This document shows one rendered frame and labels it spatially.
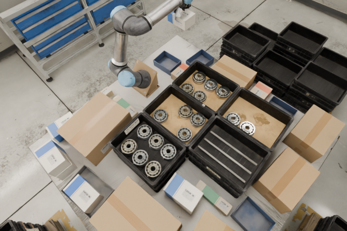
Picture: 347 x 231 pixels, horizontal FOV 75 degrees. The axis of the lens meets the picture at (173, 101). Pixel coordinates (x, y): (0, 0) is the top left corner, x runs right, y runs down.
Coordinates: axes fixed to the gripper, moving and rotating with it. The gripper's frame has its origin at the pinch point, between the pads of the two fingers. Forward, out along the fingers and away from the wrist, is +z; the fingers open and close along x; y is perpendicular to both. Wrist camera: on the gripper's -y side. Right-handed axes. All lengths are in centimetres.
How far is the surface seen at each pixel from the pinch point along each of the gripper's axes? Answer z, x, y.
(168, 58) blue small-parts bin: 40.4, -13.8, -3.1
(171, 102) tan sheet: 28, -52, 38
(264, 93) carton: 33, 5, 82
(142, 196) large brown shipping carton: 21, -109, 72
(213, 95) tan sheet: 27, -26, 57
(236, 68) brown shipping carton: 24, 4, 55
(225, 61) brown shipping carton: 24, 5, 44
